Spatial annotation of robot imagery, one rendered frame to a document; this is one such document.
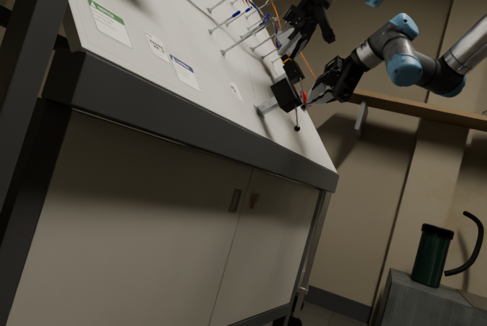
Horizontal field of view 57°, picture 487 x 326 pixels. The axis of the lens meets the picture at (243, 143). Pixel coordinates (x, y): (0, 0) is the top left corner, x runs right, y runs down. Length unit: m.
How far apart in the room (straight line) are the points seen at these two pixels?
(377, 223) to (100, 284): 2.85
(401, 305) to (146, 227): 1.91
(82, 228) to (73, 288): 0.09
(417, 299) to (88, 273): 2.02
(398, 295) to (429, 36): 1.99
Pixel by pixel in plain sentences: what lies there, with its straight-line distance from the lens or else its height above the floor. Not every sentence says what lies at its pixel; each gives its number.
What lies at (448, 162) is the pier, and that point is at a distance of 3.31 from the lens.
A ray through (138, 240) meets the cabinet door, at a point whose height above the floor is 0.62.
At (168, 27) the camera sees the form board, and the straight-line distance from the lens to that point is 0.85.
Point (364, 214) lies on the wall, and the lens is 3.44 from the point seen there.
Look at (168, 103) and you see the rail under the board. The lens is 0.68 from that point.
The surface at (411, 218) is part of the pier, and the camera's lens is 3.27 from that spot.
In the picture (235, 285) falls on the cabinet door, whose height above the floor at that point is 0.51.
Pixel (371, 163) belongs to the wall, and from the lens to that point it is 3.46.
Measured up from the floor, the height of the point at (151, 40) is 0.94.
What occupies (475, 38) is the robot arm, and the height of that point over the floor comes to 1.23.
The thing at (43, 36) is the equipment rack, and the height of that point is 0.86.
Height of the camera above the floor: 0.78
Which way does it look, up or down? 4 degrees up
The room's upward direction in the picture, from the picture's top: 16 degrees clockwise
